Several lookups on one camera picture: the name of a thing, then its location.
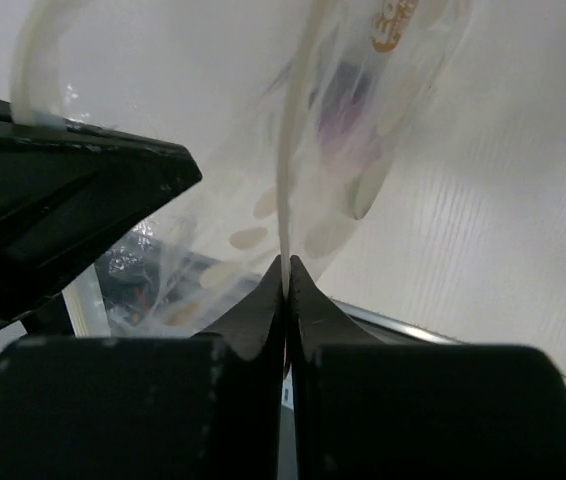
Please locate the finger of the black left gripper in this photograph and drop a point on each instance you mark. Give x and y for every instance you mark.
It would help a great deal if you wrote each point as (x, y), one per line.
(67, 195)

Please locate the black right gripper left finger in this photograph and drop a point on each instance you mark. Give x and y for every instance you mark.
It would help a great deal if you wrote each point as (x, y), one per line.
(206, 407)

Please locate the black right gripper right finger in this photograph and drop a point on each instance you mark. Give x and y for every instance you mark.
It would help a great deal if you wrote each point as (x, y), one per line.
(365, 409)

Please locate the clear zip top bag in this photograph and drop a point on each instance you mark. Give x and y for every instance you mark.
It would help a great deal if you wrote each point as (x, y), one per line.
(291, 110)

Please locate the purple white eggplant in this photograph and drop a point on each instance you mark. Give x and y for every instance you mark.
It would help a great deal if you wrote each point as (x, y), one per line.
(340, 93)

